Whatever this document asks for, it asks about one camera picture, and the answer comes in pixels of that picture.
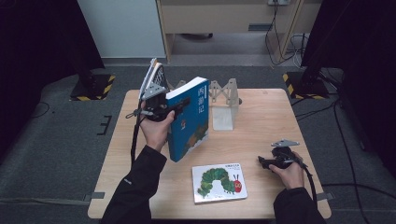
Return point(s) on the thick blue book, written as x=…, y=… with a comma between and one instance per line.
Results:
x=190, y=130

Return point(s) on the person's left hand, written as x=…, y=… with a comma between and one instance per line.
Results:
x=155, y=133

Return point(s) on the person's right hand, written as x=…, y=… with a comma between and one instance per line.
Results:
x=292, y=177

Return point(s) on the black curtain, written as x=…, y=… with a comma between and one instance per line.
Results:
x=364, y=46
x=37, y=46

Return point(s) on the white panel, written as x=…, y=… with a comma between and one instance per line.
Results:
x=124, y=28

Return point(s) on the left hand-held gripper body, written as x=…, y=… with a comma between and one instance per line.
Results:
x=155, y=102

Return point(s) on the white power strip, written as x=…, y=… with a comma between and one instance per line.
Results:
x=278, y=2

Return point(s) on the dark illustrated magazine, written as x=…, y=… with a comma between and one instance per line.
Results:
x=159, y=76

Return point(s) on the striped black stand base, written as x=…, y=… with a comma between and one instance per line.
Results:
x=99, y=88
x=314, y=90

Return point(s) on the white caterpillar picture book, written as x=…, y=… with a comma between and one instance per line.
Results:
x=218, y=183

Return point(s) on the light wooden desk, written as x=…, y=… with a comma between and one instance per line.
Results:
x=218, y=18

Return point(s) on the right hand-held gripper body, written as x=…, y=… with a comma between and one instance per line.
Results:
x=283, y=157

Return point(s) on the expandable grey metal book rack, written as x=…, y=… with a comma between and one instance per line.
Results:
x=222, y=119

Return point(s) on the grey tape strip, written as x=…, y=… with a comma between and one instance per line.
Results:
x=325, y=196
x=95, y=196

